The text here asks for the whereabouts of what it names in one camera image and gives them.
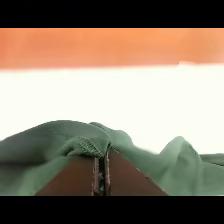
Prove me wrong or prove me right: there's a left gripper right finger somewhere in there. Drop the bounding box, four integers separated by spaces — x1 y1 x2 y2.
104 147 168 197

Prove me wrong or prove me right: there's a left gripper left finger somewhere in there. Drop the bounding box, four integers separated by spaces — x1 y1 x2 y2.
34 154 100 197

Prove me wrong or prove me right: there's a dark green garment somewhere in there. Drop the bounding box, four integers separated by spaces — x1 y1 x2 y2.
0 119 224 197

